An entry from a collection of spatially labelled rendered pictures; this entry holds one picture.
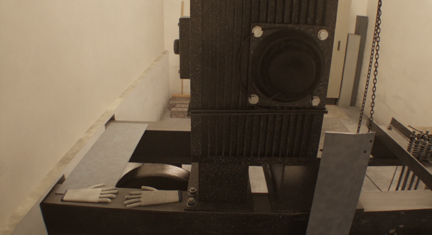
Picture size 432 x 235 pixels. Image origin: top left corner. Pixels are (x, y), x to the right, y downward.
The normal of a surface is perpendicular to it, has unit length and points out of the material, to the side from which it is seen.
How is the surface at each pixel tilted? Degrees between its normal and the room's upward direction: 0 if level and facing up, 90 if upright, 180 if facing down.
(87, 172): 0
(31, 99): 90
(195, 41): 90
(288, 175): 0
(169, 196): 0
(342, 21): 90
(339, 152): 90
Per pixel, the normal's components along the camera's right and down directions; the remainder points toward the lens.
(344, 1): -0.01, 0.37
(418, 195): 0.02, -0.93
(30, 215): 1.00, 0.02
